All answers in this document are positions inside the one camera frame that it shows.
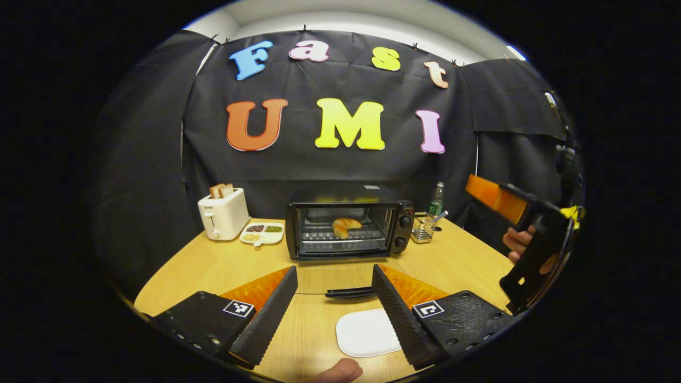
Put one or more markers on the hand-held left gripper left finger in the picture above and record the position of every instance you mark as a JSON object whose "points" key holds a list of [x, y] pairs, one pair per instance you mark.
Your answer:
{"points": [[266, 319]]}

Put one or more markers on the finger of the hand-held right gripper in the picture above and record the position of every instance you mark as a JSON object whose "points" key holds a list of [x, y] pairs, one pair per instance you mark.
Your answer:
{"points": [[537, 250]]}

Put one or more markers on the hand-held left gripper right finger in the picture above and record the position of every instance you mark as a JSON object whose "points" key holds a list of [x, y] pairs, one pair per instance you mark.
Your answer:
{"points": [[396, 319]]}

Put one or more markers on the black electric oven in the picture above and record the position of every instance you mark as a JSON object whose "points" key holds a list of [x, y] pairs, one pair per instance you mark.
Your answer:
{"points": [[400, 234]]}

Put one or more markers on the golden croissant bread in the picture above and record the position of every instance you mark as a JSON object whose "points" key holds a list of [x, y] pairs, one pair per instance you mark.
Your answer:
{"points": [[346, 227]]}

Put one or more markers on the white rectangular plate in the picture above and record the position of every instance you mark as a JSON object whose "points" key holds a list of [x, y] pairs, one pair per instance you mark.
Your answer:
{"points": [[367, 332]]}

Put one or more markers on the white divided condiment dish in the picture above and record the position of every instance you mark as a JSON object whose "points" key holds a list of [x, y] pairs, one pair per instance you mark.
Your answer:
{"points": [[262, 233]]}

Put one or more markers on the white toaster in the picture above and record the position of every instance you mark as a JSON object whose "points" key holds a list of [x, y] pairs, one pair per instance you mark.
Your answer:
{"points": [[223, 215]]}

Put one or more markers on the green plastic water bottle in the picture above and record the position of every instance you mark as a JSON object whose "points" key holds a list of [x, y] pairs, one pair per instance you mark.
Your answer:
{"points": [[437, 199]]}

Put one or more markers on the small ceiling light panel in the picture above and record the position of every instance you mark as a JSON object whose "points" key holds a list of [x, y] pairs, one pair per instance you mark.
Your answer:
{"points": [[516, 53]]}

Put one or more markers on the toast bread slice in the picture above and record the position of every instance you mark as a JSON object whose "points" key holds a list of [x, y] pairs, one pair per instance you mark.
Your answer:
{"points": [[228, 189], [215, 191]]}

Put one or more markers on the black backdrop cloth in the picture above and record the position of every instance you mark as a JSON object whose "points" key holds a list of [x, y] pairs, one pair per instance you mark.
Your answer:
{"points": [[372, 170]]}

